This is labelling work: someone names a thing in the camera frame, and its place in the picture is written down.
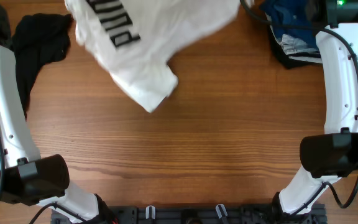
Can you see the white t-shirt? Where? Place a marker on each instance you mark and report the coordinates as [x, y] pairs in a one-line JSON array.
[[134, 39]]

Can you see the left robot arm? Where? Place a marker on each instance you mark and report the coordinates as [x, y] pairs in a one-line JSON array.
[[28, 178]]

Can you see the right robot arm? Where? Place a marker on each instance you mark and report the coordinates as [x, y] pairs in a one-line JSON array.
[[326, 31]]

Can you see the folded grey garment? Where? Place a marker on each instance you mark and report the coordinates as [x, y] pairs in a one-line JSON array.
[[292, 49]]

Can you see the folded navy blue garment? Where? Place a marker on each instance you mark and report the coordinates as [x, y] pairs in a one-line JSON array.
[[291, 12]]

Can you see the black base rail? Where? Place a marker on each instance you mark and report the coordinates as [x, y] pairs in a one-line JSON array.
[[244, 215]]

